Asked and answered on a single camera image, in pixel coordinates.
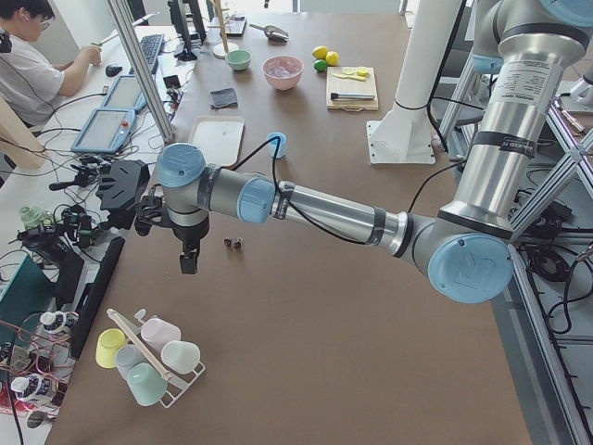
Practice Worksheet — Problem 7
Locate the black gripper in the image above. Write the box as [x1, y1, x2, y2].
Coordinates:
[172, 221, 209, 274]

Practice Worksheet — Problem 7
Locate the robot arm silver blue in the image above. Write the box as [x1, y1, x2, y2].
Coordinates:
[156, 1, 592, 303]

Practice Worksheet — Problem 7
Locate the pink cup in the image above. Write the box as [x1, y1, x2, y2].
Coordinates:
[140, 317, 182, 353]

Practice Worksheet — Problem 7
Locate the white cup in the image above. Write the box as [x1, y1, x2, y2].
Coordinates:
[160, 340, 201, 375]

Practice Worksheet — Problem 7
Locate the grey-blue cup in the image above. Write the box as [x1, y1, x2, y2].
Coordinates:
[115, 344, 145, 380]

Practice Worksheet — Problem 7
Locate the yellow cup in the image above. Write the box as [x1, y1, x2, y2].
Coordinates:
[95, 328, 127, 369]

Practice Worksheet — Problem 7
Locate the white cup rack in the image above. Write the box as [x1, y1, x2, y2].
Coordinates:
[107, 309, 206, 409]

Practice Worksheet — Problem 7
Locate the green cup on rack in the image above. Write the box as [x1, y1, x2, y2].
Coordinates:
[126, 362, 168, 406]

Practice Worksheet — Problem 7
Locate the blue plastic cup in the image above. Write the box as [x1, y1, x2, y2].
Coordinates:
[267, 132, 286, 159]

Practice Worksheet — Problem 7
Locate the wooden cup tree stand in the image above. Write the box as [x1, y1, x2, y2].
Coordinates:
[208, 0, 239, 59]

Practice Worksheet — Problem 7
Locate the metal ice scoop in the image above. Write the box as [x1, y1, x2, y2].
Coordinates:
[249, 23, 289, 43]

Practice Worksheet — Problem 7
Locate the dark cherry pair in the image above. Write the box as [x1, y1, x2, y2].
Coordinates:
[223, 237, 243, 250]

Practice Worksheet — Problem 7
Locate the black gripper stand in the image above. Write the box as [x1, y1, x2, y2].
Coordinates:
[95, 159, 150, 231]

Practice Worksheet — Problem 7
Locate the cream rabbit serving tray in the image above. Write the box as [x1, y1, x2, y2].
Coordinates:
[189, 116, 245, 167]

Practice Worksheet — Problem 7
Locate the blue teach pendant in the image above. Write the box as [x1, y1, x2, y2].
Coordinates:
[70, 108, 136, 155]
[103, 75, 146, 112]

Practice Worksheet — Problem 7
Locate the grey folded cloth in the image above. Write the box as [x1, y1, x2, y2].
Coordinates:
[209, 87, 238, 109]

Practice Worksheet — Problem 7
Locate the black computer mouse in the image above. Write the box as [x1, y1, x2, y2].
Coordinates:
[105, 64, 122, 78]

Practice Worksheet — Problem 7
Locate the green bowl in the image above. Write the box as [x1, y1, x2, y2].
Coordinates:
[225, 49, 251, 71]

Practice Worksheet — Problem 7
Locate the pink bowl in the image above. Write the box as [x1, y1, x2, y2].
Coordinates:
[262, 56, 303, 91]

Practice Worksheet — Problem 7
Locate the black keyboard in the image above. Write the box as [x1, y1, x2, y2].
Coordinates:
[139, 33, 165, 74]

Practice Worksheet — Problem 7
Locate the steel muddler black tip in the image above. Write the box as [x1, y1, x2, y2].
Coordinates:
[330, 92, 375, 101]

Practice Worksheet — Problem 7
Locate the seated person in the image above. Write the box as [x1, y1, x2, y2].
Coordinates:
[1, 1, 102, 127]

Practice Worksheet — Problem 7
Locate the wooden cutting board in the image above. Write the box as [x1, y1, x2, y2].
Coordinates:
[326, 67, 379, 111]

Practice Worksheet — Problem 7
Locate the green lime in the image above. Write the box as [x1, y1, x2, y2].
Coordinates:
[313, 59, 328, 72]

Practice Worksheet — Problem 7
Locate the yellow lemon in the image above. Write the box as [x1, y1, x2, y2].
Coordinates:
[324, 51, 339, 67]
[311, 45, 328, 59]

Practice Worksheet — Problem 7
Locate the black monitor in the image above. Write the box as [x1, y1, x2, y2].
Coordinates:
[167, 0, 207, 61]

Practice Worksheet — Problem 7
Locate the yellow plastic knife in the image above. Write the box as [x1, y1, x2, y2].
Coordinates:
[331, 72, 367, 82]

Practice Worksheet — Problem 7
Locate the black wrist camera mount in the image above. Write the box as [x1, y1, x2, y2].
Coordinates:
[133, 183, 170, 236]

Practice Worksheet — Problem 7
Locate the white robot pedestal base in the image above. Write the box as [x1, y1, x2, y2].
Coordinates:
[367, 0, 465, 165]

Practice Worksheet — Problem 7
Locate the aluminium frame post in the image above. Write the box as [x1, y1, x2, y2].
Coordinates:
[107, 0, 175, 144]

